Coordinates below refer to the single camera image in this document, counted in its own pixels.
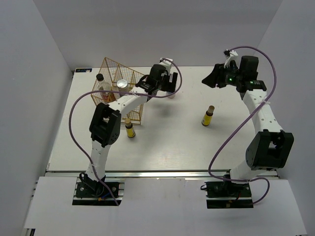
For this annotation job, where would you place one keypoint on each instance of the dark sauce glass bottle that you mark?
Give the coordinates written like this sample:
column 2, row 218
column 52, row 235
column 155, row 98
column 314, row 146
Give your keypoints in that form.
column 104, row 87

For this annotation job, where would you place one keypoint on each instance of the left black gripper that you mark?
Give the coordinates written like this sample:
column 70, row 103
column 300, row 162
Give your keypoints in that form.
column 170, row 86

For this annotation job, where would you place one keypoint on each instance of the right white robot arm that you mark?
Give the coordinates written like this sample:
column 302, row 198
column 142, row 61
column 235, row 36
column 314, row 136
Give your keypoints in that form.
column 270, row 148

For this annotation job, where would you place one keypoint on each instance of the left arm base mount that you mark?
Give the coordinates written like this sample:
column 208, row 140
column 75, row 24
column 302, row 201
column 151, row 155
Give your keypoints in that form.
column 90, row 192

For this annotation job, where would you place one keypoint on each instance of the aluminium front rail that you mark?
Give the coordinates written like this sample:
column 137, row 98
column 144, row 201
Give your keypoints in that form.
column 135, row 174

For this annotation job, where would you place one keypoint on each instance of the small yellow bottle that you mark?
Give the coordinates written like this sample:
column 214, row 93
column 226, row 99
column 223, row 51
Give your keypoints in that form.
column 129, row 128
column 208, row 116

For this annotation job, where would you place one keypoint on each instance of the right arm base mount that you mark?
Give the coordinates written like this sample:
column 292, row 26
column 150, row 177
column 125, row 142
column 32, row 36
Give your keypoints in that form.
column 227, row 195

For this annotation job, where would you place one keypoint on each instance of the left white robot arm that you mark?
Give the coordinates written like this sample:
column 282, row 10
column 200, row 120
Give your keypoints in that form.
column 106, row 121

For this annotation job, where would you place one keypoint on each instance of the left blue table sticker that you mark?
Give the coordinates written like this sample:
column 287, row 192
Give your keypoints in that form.
column 83, row 70

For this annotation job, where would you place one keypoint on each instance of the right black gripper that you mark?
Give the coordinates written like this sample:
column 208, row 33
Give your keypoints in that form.
column 216, row 76

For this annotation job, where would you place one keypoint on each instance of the white jar blue label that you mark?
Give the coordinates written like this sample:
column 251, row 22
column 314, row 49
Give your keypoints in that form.
column 122, row 85

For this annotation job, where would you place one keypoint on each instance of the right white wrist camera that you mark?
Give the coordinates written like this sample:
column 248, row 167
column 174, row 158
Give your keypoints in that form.
column 230, row 55

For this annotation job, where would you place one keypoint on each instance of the gold wire basket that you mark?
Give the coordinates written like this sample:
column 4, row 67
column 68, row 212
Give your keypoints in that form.
column 112, row 72

